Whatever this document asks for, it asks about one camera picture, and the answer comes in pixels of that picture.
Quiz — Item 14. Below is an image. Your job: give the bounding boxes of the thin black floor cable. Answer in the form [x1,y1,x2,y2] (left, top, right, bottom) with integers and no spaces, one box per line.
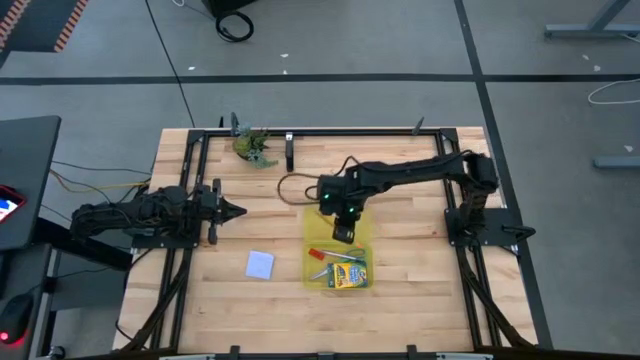
[144,0,197,129]

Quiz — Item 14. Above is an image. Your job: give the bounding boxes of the white notepad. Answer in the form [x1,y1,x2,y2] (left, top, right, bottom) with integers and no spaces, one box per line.
[244,249,277,281]

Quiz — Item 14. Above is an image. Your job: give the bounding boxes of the black computer mouse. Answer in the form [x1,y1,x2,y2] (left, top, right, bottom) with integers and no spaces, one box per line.
[0,293,35,347]

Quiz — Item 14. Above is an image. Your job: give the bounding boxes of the small green potted plant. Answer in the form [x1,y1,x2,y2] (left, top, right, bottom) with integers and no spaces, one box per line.
[231,124,280,171]

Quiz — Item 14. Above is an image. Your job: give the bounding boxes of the black desk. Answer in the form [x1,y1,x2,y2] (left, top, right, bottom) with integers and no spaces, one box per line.
[0,115,63,252]

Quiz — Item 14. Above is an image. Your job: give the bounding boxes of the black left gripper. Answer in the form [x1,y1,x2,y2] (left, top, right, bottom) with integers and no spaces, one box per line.
[198,178,248,247]

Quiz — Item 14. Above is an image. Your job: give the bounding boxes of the black bracket post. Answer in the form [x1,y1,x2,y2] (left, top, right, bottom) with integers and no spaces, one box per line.
[284,130,295,174]

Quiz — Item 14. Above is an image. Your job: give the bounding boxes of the grey table foot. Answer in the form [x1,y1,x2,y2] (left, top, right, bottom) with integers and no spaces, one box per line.
[543,0,640,41]
[593,155,640,170]

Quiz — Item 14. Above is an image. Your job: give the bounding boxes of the translucent yellow-green plastic bin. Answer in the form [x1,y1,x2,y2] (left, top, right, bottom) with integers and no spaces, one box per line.
[301,203,375,292]

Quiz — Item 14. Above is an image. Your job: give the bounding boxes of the brown looped cable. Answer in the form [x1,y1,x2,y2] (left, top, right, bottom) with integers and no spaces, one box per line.
[276,171,322,207]

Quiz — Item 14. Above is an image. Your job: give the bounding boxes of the phone with red case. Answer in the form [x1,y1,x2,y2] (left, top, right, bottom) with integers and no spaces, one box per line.
[0,184,28,224]

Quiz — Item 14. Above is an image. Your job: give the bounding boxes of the yellow green crayon box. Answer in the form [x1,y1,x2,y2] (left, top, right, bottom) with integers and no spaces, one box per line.
[326,261,370,291]

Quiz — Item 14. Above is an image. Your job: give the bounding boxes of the white floor cable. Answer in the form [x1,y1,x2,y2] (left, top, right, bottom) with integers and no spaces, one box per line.
[586,76,640,107]

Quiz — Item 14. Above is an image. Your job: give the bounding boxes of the coiled black cable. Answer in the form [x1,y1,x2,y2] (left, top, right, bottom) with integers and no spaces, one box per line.
[214,9,256,44]

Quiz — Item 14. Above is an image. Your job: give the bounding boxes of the yellow cable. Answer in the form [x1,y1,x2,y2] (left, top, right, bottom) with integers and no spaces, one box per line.
[48,168,153,196]

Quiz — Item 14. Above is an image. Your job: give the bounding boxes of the black aluminium table frame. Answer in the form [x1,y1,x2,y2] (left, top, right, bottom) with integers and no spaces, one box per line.
[112,126,540,360]

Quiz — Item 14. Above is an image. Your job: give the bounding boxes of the black orange striped mat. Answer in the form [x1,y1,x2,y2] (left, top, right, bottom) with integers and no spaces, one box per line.
[0,0,92,54]

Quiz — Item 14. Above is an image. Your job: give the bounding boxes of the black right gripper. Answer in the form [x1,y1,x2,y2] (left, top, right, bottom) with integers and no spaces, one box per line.
[317,172,372,244]

